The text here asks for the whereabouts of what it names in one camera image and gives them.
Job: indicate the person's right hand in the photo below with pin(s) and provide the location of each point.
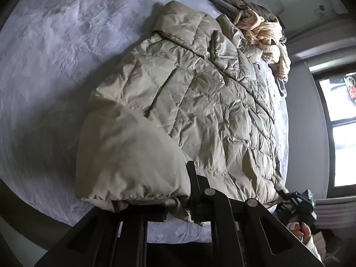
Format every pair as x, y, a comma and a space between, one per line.
301, 230

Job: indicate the window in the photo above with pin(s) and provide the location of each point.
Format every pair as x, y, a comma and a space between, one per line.
342, 144

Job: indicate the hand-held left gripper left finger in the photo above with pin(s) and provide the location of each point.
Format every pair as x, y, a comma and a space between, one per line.
133, 242

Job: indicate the cream striped garment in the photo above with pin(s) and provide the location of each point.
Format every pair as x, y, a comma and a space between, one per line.
267, 30

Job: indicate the beige puffer jacket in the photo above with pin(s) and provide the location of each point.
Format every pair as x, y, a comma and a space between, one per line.
194, 103

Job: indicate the brown grey garment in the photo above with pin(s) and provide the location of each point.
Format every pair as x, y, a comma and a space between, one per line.
250, 5

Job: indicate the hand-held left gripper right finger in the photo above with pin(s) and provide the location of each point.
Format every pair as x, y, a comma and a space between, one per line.
192, 183

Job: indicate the white ribbed object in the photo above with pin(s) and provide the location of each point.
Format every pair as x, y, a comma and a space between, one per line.
336, 211

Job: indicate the person's right forearm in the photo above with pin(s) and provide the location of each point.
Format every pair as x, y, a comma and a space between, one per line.
313, 246

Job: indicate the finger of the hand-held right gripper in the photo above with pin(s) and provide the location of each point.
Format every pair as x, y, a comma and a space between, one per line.
282, 194

